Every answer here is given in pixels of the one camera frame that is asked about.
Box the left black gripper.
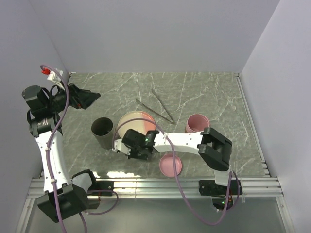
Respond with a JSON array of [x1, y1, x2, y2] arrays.
[[46, 81, 100, 113]]

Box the metal tongs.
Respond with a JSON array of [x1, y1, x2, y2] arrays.
[[135, 88, 176, 125]]

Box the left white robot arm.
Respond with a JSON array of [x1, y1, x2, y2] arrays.
[[22, 84, 101, 223]]

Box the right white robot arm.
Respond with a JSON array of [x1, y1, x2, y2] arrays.
[[114, 127, 232, 194]]

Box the pink and cream plate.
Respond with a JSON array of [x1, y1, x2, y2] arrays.
[[118, 110, 156, 138]]

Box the pink round lid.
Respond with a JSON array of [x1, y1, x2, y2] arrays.
[[159, 153, 182, 177]]

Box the grey cylindrical container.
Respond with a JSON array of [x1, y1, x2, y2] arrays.
[[91, 117, 115, 150]]

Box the pink cylindrical container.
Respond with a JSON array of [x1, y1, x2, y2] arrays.
[[185, 114, 210, 133]]

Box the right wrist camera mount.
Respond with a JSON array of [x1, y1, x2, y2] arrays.
[[112, 139, 131, 155]]

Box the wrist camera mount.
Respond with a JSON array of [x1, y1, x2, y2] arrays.
[[112, 139, 131, 155], [41, 67, 71, 90]]

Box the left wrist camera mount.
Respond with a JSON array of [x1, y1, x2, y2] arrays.
[[41, 67, 71, 90]]

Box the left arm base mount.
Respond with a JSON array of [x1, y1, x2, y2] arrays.
[[86, 181, 114, 210]]

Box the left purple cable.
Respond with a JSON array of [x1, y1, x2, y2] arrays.
[[40, 64, 119, 233]]

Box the purple cable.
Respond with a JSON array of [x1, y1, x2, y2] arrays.
[[40, 64, 119, 233], [112, 120, 243, 226]]

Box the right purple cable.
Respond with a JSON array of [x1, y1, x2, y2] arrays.
[[112, 120, 243, 226]]

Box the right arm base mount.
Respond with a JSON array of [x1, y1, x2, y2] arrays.
[[199, 179, 243, 211]]

